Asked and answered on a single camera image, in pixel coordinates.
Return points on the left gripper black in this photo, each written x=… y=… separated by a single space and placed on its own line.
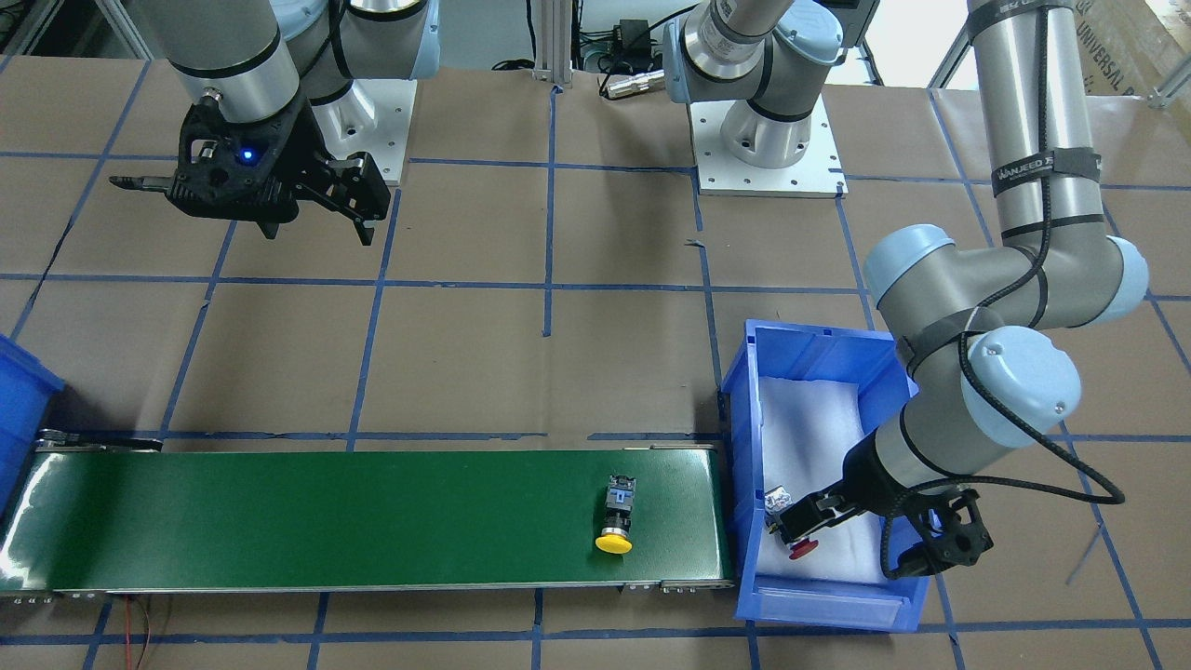
x=858 y=473

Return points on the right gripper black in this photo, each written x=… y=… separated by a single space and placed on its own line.
x=301 y=147

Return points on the red mushroom push button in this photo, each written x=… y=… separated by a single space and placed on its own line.
x=793 y=521

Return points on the yellow mushroom push button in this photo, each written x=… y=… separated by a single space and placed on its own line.
x=614 y=534

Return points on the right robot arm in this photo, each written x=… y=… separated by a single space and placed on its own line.
x=259 y=54

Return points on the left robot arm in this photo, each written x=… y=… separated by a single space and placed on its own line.
x=970 y=324

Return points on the white foam pad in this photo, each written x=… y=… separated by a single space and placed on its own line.
x=807 y=428

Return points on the blue source bin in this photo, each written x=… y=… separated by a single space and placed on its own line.
x=805 y=352

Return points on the blue destination bin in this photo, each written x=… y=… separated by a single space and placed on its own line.
x=26 y=389

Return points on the black power adapter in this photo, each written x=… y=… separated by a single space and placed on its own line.
x=631 y=39

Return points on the green conveyor belt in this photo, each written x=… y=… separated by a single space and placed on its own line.
x=258 y=522

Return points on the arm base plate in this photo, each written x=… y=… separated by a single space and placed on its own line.
x=740 y=153
x=373 y=116

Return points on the aluminium frame post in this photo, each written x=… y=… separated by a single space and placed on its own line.
x=553 y=24

